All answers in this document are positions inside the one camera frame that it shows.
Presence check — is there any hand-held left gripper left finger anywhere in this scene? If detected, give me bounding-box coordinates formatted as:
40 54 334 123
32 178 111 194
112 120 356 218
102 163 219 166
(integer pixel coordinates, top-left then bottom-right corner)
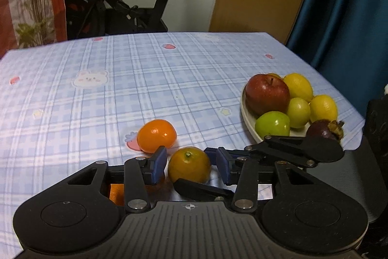
65 146 168 213

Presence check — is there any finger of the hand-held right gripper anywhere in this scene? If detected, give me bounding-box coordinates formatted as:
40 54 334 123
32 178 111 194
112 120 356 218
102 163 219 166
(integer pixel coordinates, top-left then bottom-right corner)
174 178 234 202
204 135 316 169

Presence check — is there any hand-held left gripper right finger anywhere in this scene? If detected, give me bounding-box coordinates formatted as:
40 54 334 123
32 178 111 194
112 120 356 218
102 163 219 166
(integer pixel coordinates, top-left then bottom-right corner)
216 148 322 213

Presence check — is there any greenish orange tangerine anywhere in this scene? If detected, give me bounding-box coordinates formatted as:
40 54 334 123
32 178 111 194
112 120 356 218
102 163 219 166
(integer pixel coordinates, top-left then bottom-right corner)
168 147 212 184

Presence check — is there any green apple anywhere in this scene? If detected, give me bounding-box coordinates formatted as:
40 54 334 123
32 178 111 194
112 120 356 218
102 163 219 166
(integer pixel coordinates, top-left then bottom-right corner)
255 111 291 137

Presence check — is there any green jujube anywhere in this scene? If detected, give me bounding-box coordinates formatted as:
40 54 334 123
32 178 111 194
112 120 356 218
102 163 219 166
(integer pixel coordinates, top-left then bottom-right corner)
286 97 311 129

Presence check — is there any beige round plate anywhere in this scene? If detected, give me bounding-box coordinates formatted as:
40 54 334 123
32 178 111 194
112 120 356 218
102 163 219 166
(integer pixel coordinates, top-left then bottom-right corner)
240 77 346 146

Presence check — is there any purple mangosteen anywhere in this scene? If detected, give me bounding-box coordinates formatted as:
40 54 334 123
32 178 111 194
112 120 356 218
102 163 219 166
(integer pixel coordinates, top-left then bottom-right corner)
306 119 345 142

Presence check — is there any red apple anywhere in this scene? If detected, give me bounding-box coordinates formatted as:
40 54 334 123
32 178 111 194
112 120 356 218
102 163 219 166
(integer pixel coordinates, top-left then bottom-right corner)
245 73 291 117

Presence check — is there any yellow lemon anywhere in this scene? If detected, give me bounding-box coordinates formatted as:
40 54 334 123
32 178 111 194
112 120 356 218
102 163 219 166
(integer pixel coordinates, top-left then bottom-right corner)
283 73 314 103
308 94 338 123

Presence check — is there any small orange tangerine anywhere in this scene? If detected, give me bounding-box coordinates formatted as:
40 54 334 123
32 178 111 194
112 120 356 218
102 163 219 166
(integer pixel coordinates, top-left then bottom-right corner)
137 119 177 154
105 183 125 208

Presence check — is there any blue plaid tablecloth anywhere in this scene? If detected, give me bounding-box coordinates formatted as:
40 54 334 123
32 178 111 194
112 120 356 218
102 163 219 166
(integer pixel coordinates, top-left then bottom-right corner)
0 31 366 259

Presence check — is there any dark blue curtain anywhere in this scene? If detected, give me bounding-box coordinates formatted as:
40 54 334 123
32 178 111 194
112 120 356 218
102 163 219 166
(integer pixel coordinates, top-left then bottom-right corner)
286 0 388 90

